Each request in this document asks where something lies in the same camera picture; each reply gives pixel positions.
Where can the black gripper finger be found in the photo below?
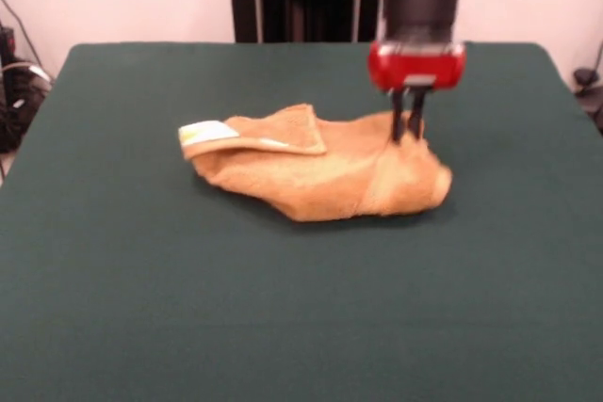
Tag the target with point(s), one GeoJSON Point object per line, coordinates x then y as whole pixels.
{"type": "Point", "coordinates": [398, 124]}
{"type": "Point", "coordinates": [415, 119]}

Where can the dark green tablecloth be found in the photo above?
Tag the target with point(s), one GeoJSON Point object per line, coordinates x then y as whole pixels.
{"type": "Point", "coordinates": [141, 279]}

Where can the orange terry towel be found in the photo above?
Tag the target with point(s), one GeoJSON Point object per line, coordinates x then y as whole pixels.
{"type": "Point", "coordinates": [306, 185]}

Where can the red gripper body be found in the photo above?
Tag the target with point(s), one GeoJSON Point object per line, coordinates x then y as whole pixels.
{"type": "Point", "coordinates": [414, 68]}

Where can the black power adapter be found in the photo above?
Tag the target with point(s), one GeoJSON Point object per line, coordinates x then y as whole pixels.
{"type": "Point", "coordinates": [6, 39]}

